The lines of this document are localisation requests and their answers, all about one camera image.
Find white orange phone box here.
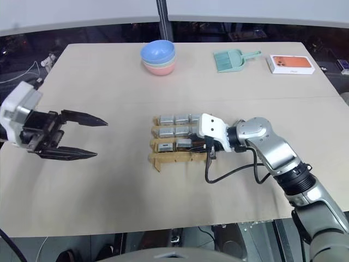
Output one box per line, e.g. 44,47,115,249
266,53,317,75

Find dark rounded shape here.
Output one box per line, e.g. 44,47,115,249
214,225,246,258

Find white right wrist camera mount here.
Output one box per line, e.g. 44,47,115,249
198,112,236,152

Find blue plastic bowl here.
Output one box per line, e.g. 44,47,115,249
140,40,176,63

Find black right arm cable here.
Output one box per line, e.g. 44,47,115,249
204,136,273,185

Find pink plastic bowl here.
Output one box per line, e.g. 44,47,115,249
142,58,176,76

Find green plastic dustpan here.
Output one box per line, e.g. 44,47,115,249
213,49,263,74

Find black upright pole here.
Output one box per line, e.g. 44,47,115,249
155,0,172,43

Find thin white cable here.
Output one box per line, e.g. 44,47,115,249
0,60,42,84

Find small white device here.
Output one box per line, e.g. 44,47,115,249
40,52,57,68

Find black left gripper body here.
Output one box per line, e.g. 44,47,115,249
19,109,68,155

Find wooden slotted rack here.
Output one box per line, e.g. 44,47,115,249
148,114,219,173

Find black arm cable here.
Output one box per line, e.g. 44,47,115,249
204,136,273,185
0,228,21,262

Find green hand brush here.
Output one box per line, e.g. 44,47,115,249
213,51,233,73

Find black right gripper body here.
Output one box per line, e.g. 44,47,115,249
190,124,212,151

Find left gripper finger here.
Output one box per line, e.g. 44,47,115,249
60,109,109,127
34,146,98,160

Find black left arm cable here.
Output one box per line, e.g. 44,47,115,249
0,228,21,262

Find green plastic bowl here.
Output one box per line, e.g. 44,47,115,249
141,54,176,67

